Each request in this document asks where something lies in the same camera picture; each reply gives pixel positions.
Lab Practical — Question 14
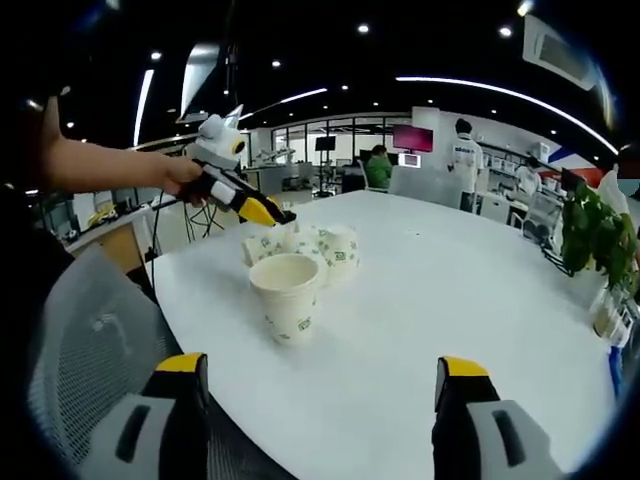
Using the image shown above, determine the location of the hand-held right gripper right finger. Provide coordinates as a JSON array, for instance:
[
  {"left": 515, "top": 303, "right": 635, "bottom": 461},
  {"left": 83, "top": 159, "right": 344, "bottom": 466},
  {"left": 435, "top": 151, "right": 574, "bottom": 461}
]
[{"left": 430, "top": 355, "right": 564, "bottom": 480}]

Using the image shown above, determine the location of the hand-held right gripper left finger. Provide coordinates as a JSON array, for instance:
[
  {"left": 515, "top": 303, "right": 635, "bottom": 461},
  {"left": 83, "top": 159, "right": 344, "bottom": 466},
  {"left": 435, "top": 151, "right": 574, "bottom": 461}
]
[{"left": 74, "top": 352, "right": 210, "bottom": 480}]

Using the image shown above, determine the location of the stack of white paper cups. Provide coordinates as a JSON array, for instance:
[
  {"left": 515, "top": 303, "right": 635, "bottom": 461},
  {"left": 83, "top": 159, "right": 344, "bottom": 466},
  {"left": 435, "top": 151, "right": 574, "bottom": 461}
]
[{"left": 248, "top": 253, "right": 320, "bottom": 347}]

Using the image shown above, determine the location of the person's left hand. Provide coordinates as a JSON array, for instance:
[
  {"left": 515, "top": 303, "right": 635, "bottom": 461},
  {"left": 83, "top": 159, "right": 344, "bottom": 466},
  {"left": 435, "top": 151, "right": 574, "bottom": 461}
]
[{"left": 159, "top": 154, "right": 206, "bottom": 206}]

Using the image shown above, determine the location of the silver laptop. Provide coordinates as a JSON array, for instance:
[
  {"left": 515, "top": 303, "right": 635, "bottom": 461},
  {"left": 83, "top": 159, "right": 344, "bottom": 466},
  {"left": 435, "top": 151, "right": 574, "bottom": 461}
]
[{"left": 223, "top": 103, "right": 245, "bottom": 132}]

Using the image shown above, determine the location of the grey overhead panel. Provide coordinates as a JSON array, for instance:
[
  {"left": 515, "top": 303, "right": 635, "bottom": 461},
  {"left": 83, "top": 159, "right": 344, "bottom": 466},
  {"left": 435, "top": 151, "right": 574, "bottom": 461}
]
[{"left": 177, "top": 43, "right": 221, "bottom": 124}]

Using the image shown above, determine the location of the black tripod stand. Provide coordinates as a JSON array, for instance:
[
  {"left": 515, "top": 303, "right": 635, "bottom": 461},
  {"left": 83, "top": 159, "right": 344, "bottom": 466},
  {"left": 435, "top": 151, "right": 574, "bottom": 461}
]
[{"left": 223, "top": 42, "right": 242, "bottom": 116}]

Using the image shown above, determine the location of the straight ceiling strip light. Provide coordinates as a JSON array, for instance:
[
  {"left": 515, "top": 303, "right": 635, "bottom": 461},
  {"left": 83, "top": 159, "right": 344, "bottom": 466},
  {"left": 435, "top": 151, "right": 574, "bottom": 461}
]
[
  {"left": 133, "top": 68, "right": 155, "bottom": 147},
  {"left": 239, "top": 88, "right": 329, "bottom": 121}
]

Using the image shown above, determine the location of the black monitor on stand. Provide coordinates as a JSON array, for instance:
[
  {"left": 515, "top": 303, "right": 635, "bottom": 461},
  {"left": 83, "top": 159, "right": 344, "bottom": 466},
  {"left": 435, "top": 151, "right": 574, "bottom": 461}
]
[{"left": 314, "top": 135, "right": 337, "bottom": 197}]

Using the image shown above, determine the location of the wooden side desk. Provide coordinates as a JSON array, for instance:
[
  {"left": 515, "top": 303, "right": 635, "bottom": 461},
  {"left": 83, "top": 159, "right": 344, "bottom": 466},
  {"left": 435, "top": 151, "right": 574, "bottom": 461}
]
[{"left": 64, "top": 204, "right": 156, "bottom": 274}]

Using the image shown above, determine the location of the grey mesh office chair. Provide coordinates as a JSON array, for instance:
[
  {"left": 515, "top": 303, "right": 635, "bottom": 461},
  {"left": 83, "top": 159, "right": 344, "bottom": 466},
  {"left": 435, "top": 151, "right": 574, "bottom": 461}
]
[{"left": 27, "top": 243, "right": 281, "bottom": 480}]

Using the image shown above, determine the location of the yellow black tool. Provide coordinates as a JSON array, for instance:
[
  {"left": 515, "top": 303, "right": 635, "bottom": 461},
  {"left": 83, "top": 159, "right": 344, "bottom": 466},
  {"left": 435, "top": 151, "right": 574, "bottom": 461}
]
[{"left": 87, "top": 206, "right": 120, "bottom": 225}]

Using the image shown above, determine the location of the glass plant vase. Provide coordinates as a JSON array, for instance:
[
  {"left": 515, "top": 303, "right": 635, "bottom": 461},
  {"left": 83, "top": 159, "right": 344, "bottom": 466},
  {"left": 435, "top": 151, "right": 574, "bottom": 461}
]
[{"left": 592, "top": 287, "right": 636, "bottom": 346}]

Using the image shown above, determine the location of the pink monitor screen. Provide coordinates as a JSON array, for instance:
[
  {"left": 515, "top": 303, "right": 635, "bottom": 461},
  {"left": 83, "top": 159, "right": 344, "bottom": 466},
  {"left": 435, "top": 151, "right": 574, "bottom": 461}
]
[{"left": 392, "top": 124, "right": 435, "bottom": 154}]

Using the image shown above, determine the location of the white table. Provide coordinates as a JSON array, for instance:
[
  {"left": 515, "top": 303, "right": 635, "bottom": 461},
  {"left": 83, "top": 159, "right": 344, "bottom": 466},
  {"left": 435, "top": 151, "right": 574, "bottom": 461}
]
[{"left": 144, "top": 189, "right": 621, "bottom": 480}]

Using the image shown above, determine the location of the green potted plant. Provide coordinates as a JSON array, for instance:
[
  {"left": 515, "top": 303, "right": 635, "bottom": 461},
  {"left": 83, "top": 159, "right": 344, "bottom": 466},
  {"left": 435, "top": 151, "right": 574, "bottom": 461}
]
[{"left": 559, "top": 182, "right": 640, "bottom": 294}]

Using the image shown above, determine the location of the white mesh office chair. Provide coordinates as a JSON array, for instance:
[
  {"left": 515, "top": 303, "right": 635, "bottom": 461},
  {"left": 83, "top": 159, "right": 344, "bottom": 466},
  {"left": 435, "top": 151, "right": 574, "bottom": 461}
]
[{"left": 519, "top": 192, "right": 564, "bottom": 241}]

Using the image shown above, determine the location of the curved ceiling strip light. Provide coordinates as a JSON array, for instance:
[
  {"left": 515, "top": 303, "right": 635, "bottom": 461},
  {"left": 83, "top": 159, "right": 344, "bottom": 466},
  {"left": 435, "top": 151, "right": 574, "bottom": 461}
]
[{"left": 394, "top": 75, "right": 619, "bottom": 156}]

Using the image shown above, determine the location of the ceiling air conditioner vent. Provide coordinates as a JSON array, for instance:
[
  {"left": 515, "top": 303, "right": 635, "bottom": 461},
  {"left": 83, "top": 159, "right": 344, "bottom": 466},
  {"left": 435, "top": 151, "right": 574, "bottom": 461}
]
[{"left": 522, "top": 14, "right": 601, "bottom": 91}]

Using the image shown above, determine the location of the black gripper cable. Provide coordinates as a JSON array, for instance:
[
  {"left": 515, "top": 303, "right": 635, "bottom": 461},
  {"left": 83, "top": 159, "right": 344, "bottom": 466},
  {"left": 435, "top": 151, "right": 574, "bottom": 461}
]
[{"left": 144, "top": 197, "right": 184, "bottom": 264}]

